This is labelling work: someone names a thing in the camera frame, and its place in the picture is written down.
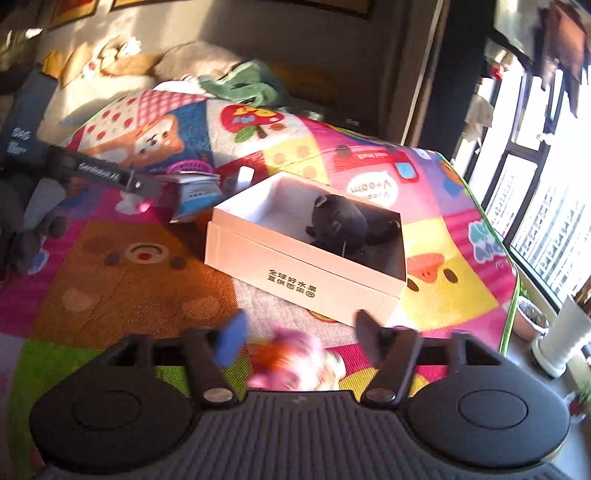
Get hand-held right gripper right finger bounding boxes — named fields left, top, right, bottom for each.
left=355, top=310, right=499, bottom=405

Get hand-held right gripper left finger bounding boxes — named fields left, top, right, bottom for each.
left=108, top=308, right=250, bottom=408

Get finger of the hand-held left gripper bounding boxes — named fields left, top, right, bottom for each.
left=46, top=145, right=163, bottom=198

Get pink toy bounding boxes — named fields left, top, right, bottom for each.
left=247, top=325, right=347, bottom=393

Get cardboard box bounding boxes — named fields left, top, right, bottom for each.
left=204, top=174, right=408, bottom=328

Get pink plastic toy strainer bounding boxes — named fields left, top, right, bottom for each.
left=168, top=159, right=213, bottom=176

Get blue white tissue packet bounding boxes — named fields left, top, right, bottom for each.
left=168, top=171, right=221, bottom=223

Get tan cushion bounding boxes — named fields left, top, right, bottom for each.
left=104, top=54, right=162, bottom=78

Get colourful printed play mat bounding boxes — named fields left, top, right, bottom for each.
left=0, top=88, right=520, bottom=462

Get black plush toy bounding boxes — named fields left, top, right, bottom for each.
left=305, top=194, right=402, bottom=257

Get white plush toy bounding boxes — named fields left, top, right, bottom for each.
left=95, top=39, right=141, bottom=70

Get beige pillow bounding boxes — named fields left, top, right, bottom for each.
left=152, top=41, right=243, bottom=81

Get small clay flower pot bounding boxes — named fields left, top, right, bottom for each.
left=512, top=295, right=550, bottom=342

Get green cloth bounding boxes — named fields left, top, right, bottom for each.
left=198, top=60, right=291, bottom=107

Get white plant pot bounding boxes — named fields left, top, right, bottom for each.
left=531, top=295, right=591, bottom=379

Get hanging white cloth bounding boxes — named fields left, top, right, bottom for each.
left=462, top=92, right=495, bottom=143

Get dark cabinet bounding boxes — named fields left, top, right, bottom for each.
left=268, top=0, right=446, bottom=144

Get hanging dark clothes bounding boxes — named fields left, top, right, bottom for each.
left=538, top=0, right=591, bottom=118

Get red framed wall poster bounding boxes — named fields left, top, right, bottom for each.
left=48, top=0, right=100, bottom=27

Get black window frame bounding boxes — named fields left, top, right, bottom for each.
left=450, top=69, right=591, bottom=305

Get dark framed wall picture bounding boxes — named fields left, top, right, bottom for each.
left=111, top=0, right=375, bottom=19

